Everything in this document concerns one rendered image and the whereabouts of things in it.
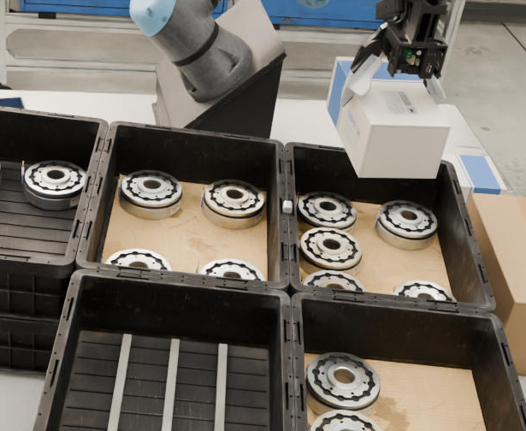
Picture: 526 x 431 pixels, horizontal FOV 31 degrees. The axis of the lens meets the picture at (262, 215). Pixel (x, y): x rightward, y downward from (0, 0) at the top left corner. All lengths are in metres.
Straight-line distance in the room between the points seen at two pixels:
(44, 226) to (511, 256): 0.77
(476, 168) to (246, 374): 0.83
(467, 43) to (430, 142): 3.18
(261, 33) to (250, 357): 0.78
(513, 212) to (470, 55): 2.73
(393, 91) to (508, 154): 2.32
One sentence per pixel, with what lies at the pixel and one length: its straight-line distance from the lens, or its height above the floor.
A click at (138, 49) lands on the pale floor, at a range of 3.97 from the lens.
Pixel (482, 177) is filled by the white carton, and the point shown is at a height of 0.79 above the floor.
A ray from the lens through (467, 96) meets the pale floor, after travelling 4.07.
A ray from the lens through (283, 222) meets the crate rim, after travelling 1.45.
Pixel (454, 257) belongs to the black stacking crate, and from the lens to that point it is 1.58.
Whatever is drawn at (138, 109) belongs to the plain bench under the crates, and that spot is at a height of 0.70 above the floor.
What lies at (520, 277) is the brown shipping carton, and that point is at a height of 0.86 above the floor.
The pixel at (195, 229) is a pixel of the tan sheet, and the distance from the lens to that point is 1.58.
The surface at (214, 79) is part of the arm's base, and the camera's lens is 1.84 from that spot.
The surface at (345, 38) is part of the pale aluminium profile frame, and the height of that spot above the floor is 0.28.
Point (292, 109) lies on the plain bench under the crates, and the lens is 2.23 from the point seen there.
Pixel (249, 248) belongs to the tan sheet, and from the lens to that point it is 1.56.
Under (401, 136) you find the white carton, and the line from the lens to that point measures 1.36.
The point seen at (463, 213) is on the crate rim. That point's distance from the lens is 1.58.
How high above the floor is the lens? 1.78
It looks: 35 degrees down
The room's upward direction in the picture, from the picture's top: 10 degrees clockwise
